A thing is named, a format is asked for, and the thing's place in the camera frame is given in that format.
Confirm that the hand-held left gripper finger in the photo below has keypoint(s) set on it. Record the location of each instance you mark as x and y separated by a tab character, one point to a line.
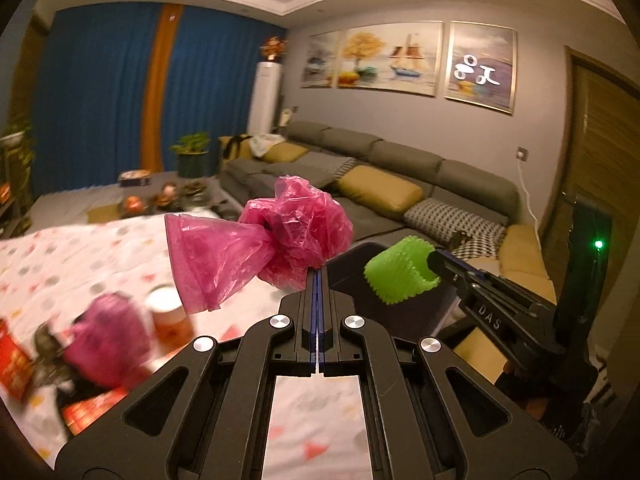
314	320
323	320

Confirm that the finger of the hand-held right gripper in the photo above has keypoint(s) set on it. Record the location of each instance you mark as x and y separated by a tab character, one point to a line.
492	280
445	267

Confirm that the pink plastic bag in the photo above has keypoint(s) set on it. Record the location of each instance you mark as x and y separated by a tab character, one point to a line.
295	230
107	340

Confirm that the red snack packet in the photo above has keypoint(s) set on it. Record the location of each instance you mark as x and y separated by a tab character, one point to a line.
15	365
95	407

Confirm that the person's right hand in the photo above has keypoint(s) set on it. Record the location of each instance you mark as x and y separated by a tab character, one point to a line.
537	406

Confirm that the large yellow cushion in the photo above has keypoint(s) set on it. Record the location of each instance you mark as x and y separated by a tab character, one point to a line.
525	255

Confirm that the black white houndstooth pillow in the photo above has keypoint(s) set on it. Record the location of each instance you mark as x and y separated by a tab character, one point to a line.
450	220

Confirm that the long yellow pillow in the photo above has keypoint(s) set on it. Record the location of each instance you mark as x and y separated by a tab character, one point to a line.
380	187

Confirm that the grey sofa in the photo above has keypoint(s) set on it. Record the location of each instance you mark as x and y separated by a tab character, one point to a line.
400	155

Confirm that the grey checked pillow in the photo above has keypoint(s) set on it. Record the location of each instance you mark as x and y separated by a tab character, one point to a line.
345	169

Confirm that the orange paper cup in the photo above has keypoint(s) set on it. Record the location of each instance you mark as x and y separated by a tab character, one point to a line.
170	320

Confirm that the plain grey pillow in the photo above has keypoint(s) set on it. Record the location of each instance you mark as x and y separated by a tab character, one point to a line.
312	162

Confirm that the small yellow pillow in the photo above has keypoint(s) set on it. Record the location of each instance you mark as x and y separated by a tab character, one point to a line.
285	152

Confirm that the white cloth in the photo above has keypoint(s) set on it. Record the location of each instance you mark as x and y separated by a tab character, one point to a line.
265	144

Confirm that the wooden door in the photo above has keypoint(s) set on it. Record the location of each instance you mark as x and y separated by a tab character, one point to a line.
600	125

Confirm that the yellow black bag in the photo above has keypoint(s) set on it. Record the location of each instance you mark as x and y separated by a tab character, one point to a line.
234	146

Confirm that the potted green plant dark pot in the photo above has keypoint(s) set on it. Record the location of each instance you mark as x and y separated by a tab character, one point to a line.
192	157

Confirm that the purple framed painting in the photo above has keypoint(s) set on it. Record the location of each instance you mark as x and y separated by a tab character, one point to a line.
480	67

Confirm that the crumpled pink plastic bag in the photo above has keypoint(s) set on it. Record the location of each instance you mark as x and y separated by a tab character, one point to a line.
107	340

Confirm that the wide tree sailboat painting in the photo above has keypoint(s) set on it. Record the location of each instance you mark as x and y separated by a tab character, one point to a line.
390	60

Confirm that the white standing air conditioner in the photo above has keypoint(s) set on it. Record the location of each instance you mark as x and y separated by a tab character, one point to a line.
264	100

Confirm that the patterned flat box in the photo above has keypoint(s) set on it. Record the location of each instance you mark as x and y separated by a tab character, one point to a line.
135	176

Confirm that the printed white bed sheet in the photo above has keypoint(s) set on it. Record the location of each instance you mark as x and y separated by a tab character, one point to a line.
90	255

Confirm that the small framed harbour painting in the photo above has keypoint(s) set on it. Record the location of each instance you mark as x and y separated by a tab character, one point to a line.
320	60

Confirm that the dark coffee table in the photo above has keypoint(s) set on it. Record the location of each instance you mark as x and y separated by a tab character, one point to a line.
100	200

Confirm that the blue curtain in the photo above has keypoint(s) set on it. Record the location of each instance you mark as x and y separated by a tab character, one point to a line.
90	100
220	80

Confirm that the golden red ornament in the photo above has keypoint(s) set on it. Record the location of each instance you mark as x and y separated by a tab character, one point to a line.
273	49

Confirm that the orange curtain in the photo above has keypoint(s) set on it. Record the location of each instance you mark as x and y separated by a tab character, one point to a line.
160	90

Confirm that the white wall socket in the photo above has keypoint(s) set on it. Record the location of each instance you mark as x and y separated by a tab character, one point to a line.
522	153

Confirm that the small white wall device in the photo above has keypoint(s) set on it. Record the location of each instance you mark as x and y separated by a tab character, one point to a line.
287	117

